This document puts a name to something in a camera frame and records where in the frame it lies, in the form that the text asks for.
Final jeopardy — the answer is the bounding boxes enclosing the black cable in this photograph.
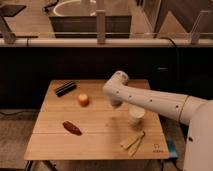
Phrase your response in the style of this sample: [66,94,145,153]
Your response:
[159,36,182,75]

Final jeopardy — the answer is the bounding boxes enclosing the wooden folding table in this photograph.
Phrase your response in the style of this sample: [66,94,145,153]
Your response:
[24,80,169,160]

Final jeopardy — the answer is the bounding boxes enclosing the wooden tongs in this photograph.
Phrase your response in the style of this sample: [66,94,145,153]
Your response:
[120,131,145,157]

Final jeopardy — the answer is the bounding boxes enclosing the blue box under table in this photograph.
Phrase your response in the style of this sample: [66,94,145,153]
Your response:
[167,140,178,158]

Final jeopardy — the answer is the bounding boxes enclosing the red yellow apple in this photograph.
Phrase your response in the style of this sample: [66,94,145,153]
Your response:
[78,94,89,107]

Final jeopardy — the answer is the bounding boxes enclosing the brown snack bag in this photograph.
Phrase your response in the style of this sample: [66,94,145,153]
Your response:
[63,121,82,136]

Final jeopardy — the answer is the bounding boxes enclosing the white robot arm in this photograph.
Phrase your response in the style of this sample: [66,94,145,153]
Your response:
[103,70,213,171]

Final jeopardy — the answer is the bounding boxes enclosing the white paper cup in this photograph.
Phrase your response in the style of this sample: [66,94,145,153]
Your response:
[129,106,145,125]

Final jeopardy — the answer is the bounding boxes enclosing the white guard rail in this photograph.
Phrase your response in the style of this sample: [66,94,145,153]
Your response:
[0,11,213,48]

